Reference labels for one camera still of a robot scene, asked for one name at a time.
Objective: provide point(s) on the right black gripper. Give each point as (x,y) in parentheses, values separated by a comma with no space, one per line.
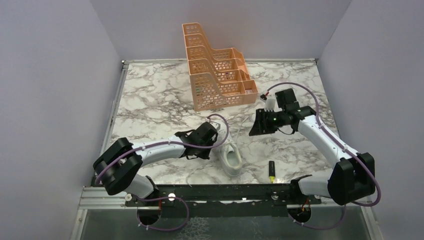
(260,125)

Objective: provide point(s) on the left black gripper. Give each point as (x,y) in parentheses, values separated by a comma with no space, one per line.
(204,155)

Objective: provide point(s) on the white sneaker shoe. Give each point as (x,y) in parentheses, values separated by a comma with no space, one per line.
(228,153)

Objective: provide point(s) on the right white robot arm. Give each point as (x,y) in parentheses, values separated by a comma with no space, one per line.
(352,172)

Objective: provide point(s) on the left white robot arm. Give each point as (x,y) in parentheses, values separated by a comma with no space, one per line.
(118,166)

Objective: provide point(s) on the black yellow highlighter marker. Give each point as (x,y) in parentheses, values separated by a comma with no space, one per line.
(271,171)

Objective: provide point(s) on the orange plastic file organizer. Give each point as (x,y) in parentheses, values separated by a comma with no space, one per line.
(219,78)

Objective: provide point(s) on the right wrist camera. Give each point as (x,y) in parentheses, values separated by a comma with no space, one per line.
(285,100)

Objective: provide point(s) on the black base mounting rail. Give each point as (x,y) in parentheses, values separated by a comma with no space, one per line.
(221,200)

